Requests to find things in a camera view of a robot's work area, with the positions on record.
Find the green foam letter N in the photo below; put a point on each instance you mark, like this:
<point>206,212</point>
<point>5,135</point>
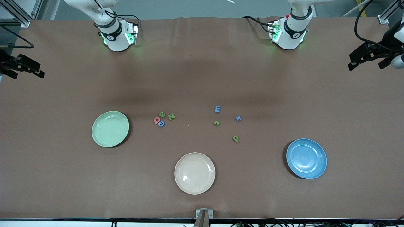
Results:
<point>171,116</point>

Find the blue plate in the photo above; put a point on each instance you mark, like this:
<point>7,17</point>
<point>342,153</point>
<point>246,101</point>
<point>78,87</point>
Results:
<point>306,159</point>

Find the red foam letter Q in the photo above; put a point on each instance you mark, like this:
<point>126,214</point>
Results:
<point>157,120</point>

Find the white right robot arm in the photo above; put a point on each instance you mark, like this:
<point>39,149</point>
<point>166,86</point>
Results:
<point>115,41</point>

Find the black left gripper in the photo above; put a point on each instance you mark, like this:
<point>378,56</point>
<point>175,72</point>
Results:
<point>383,48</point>

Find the beige plate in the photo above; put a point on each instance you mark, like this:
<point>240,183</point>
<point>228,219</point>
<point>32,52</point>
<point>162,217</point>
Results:
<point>194,173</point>

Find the pale green plate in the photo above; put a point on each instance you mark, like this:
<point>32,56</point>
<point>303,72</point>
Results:
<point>110,129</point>

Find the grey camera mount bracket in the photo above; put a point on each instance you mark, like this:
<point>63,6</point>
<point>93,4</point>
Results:
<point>198,214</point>

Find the brown table cloth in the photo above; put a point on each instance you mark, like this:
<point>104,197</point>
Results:
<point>176,63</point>

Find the aluminium frame post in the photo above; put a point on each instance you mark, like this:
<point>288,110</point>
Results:
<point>383,19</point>
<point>23,21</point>

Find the white table edge rail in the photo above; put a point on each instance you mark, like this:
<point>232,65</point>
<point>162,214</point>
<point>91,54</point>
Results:
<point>63,224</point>

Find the green foam letter p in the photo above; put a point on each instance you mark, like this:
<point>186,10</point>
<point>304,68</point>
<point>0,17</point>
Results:
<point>235,138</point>

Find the white tube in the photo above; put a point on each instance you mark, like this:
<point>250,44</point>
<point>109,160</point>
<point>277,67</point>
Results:
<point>350,12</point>

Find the green foam letter B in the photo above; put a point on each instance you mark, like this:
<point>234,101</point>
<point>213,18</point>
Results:
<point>162,114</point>

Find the blue foam letter C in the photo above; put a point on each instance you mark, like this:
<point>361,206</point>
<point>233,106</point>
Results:
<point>161,124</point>

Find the blue foam letter x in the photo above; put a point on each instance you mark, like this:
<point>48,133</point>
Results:
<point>238,118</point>

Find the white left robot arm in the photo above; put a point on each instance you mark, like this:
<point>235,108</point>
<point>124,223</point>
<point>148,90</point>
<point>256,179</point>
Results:
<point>292,37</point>

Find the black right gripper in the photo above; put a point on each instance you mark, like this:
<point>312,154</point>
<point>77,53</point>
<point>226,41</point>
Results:
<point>8,64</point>

